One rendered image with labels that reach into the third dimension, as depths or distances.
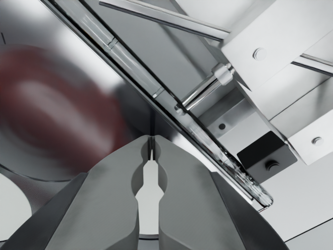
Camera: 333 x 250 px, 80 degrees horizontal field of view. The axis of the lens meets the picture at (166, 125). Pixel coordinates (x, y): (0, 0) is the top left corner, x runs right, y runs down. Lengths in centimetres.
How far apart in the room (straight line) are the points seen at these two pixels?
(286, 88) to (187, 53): 9
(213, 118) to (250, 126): 6
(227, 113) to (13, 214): 21
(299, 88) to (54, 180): 20
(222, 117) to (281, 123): 5
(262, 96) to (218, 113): 5
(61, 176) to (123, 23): 14
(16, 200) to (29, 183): 3
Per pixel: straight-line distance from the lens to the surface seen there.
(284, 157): 18
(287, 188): 35
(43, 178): 19
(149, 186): 17
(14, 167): 19
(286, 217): 39
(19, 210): 23
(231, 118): 21
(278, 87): 17
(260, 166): 17
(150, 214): 20
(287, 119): 18
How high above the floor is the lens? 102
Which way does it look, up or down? 62 degrees down
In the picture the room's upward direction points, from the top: 175 degrees clockwise
